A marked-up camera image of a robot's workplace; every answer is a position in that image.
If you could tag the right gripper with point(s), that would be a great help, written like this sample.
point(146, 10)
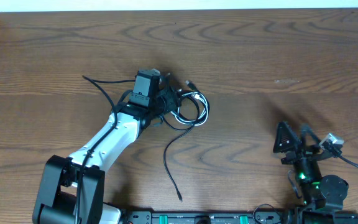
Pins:
point(303, 152)

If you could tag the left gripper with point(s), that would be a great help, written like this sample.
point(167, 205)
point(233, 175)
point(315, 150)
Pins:
point(173, 97)

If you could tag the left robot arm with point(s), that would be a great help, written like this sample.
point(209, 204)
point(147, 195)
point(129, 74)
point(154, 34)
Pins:
point(72, 188)

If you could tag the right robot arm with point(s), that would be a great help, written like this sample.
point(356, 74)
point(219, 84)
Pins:
point(322, 196)

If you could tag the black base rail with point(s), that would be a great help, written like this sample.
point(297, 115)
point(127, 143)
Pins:
point(263, 217)

